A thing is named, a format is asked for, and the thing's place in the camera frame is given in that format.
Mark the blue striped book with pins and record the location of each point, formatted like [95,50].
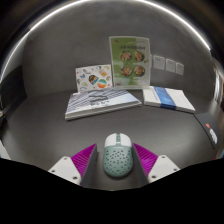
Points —
[100,103]

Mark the green and white perforated mouse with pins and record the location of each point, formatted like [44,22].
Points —
[117,158]

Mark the white sticker sheet card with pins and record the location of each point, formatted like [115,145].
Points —
[93,78]

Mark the white book with blue band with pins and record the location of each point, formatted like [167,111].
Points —
[168,98]

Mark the black mouse pad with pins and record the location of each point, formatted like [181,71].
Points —
[206,130]

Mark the white wall socket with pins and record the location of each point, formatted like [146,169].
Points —
[170,66]
[159,62]
[180,68]

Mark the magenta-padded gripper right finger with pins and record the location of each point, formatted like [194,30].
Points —
[163,166]

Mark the black monitor screen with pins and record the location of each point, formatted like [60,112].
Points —
[11,90]

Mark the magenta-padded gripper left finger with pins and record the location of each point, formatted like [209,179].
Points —
[66,168]

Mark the green food poster stand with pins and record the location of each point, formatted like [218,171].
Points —
[130,61]

